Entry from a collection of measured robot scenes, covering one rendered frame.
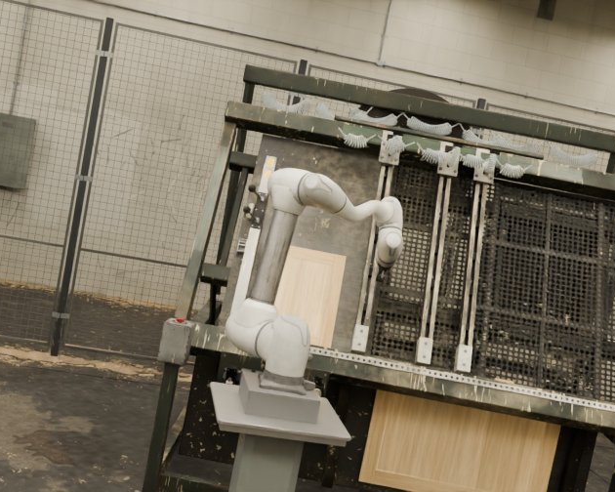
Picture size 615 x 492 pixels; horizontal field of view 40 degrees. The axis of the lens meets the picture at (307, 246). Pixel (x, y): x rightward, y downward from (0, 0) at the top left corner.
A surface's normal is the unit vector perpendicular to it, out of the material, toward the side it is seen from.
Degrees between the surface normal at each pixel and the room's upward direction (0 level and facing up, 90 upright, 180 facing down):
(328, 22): 90
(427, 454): 90
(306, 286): 59
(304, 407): 90
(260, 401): 90
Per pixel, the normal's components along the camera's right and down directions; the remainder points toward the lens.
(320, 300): 0.08, -0.43
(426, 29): 0.17, 0.12
